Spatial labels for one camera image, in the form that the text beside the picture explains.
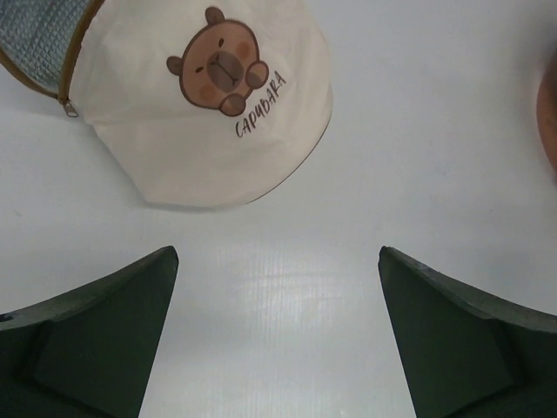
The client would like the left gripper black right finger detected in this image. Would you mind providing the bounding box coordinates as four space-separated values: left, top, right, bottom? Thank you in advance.
378 246 556 417

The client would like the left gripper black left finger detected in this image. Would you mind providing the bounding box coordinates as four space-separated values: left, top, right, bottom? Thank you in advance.
1 246 178 417

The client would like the pink translucent plastic basket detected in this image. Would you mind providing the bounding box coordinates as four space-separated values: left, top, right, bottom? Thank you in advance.
536 52 557 172

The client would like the beige round mesh laundry bag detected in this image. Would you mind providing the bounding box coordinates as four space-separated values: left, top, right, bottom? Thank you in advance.
1 0 332 209

